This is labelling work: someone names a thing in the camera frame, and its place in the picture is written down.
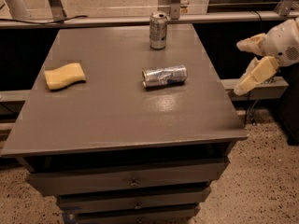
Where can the yellow sponge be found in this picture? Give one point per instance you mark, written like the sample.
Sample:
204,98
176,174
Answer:
64,76

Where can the metal bracket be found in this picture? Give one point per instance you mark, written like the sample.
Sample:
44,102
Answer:
175,9
57,10

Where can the metal bracket centre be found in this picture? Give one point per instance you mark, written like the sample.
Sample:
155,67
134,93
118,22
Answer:
175,9

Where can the top grey drawer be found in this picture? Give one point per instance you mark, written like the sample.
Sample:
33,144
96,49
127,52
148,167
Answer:
128,177

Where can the silver blue redbull can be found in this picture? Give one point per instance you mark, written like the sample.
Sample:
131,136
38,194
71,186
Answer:
156,77

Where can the white pipe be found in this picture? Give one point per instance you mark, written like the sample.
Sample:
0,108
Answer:
17,9

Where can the grey metal rail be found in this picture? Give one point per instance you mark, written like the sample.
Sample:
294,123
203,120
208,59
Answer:
83,22

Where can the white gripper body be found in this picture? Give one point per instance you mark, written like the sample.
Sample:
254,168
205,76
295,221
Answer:
282,45

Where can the grey drawer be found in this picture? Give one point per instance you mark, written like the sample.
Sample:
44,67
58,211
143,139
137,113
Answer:
128,177
133,199
140,216

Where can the grey drawer cabinet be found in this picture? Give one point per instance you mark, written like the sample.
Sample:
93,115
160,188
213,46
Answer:
111,119

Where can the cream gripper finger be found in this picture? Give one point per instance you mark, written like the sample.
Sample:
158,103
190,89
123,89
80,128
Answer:
257,72
253,44

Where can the lower grey beam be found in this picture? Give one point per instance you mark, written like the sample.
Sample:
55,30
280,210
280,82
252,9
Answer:
272,90

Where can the metal bracket left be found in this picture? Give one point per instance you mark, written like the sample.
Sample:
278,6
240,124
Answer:
57,10

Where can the bottom grey drawer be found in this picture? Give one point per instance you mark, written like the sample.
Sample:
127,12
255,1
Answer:
140,216

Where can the silver green soda can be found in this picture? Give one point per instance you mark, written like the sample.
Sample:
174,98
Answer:
158,30

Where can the middle grey drawer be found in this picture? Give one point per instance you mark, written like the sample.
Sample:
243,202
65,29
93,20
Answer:
133,199

